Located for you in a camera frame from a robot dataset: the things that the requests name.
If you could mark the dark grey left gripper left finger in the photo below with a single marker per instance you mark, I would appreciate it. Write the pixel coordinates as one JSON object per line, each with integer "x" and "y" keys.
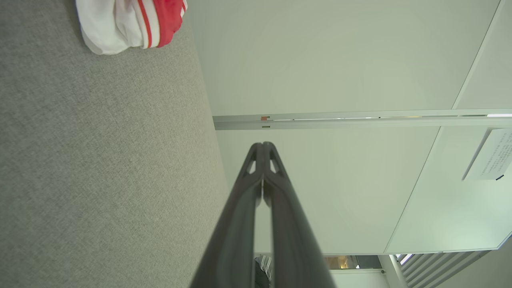
{"x": 232, "y": 248}

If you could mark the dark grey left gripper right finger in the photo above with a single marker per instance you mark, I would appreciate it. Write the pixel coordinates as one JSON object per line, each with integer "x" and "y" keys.
{"x": 296, "y": 256}

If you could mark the red white Bulls jersey shirt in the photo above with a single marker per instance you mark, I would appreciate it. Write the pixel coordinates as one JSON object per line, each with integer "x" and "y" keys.
{"x": 116, "y": 24}

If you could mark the grey slatted window blind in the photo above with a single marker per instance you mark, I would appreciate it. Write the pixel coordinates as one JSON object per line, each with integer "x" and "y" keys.
{"x": 432, "y": 272}

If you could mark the grey fabric sofa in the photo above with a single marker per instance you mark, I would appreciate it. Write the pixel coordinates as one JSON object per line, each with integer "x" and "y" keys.
{"x": 100, "y": 160}

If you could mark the white paper wall notice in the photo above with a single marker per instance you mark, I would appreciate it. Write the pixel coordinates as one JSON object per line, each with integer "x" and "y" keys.
{"x": 494, "y": 156}

